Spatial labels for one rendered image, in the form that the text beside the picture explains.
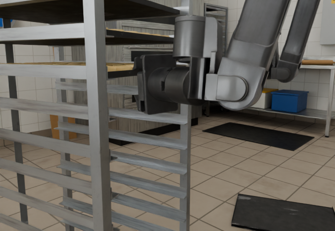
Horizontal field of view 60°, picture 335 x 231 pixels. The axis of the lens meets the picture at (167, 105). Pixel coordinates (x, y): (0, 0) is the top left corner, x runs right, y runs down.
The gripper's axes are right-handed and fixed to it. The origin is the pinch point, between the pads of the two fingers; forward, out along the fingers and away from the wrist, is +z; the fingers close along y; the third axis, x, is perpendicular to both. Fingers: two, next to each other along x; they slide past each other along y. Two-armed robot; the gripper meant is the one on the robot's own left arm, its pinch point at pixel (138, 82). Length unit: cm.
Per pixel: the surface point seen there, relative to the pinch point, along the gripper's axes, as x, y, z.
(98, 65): 6.3, 3.7, 4.7
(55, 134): -37, -73, 298
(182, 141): -30.4, -24.1, 29.6
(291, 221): -120, -94, 48
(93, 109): 7.6, -5.1, 5.9
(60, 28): 10.3, 12.3, 16.6
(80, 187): 9.5, -24.9, 15.3
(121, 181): -16, -43, 53
